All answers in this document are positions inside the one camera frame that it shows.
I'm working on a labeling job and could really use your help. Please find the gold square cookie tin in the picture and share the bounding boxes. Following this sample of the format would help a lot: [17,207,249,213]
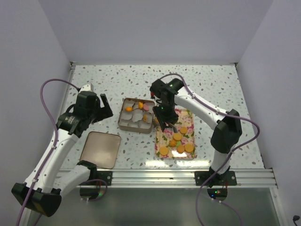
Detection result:
[118,98,155,134]

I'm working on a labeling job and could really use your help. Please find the gold square tin lid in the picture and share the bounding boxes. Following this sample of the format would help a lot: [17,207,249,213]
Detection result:
[79,132,121,169]

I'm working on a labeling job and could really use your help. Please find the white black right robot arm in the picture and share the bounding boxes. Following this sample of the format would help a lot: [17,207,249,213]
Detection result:
[150,78,242,185]

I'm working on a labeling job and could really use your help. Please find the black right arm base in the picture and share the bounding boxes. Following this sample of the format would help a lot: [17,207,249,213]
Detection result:
[194,171,238,187]

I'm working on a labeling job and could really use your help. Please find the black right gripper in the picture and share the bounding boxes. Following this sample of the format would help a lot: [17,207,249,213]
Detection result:
[153,101,179,132]

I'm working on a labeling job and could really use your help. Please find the round sandwich cookie front left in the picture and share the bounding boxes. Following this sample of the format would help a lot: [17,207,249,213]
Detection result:
[159,146,169,156]

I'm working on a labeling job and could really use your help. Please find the floral rectangular tray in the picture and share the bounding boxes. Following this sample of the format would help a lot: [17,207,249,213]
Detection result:
[153,109,196,160]

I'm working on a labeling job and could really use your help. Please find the aluminium frame rail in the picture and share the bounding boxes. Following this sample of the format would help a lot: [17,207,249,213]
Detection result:
[23,61,283,226]

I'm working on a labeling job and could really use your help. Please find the orange flower cookie front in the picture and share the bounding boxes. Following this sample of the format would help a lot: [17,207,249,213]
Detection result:
[169,139,177,147]

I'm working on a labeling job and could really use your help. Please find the pink round cookie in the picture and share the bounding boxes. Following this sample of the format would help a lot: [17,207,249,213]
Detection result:
[143,105,150,111]

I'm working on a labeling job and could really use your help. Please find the round sandwich cookie top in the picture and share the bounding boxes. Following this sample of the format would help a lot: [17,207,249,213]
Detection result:
[125,106,133,112]

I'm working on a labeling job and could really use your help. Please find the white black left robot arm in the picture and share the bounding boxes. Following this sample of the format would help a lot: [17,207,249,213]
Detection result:
[11,91,113,217]

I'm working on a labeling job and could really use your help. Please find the round sandwich cookie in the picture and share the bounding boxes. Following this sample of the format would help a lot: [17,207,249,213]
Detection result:
[125,106,133,112]
[173,133,182,141]
[180,127,188,134]
[184,143,194,153]
[159,146,169,156]

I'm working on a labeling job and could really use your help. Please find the round sandwich cookie middle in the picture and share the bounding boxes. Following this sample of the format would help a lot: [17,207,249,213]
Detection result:
[173,133,182,141]

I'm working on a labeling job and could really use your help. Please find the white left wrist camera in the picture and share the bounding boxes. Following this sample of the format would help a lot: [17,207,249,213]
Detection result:
[79,83,94,92]

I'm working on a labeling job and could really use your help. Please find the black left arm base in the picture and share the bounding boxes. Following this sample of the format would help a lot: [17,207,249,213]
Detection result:
[78,170,113,186]

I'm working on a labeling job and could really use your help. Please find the round sandwich cookie front right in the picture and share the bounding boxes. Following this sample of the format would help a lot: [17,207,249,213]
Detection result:
[184,143,194,153]

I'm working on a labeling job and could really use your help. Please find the metal serving tongs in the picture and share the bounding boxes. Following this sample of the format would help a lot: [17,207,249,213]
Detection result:
[152,115,178,133]

